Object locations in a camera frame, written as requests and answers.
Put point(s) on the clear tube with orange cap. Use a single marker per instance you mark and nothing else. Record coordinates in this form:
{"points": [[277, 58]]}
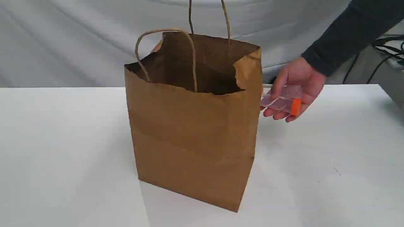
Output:
{"points": [[288, 101]]}

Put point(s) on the dark sleeved forearm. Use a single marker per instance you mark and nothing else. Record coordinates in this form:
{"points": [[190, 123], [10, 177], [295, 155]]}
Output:
{"points": [[361, 23]]}

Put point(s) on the person's bare hand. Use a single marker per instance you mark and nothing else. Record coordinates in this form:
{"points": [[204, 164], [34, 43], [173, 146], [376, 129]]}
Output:
{"points": [[300, 73]]}

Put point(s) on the black handbag behind table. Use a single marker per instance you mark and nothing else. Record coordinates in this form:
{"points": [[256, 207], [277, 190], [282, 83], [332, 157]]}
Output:
{"points": [[272, 80]]}

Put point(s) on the brown paper bag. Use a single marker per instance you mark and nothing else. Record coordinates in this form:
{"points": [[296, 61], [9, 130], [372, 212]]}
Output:
{"points": [[193, 105]]}

